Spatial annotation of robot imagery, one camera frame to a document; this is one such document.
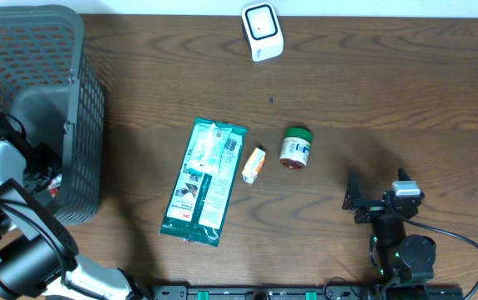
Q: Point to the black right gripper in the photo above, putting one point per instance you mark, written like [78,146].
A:
[370,208]

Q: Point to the green lid white jar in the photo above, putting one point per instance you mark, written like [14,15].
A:
[295,150]

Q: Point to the orange white small packet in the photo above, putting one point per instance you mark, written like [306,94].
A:
[253,166]

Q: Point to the light green wipes pack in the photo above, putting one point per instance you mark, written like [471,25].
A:
[208,148]

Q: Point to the green 3M product pouch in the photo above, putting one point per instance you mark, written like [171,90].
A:
[199,201]

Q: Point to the red Nescafe stick box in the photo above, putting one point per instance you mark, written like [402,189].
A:
[54,185]

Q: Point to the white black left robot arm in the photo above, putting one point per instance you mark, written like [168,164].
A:
[38,256]

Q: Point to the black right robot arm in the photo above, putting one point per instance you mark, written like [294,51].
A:
[406,261]

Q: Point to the white cube barcode scanner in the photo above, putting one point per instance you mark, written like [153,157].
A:
[262,31]

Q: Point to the grey plastic shopping basket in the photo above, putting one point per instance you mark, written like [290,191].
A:
[48,83]

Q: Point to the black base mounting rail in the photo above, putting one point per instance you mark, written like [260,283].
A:
[336,291]

